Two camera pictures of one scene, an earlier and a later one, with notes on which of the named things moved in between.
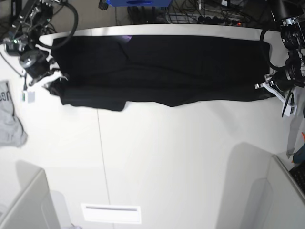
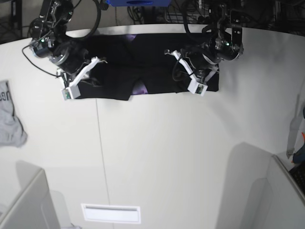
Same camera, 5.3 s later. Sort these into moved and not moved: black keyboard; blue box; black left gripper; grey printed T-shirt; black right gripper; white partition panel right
Moved: black left gripper; black right gripper
Not moved: black keyboard; grey printed T-shirt; white partition panel right; blue box
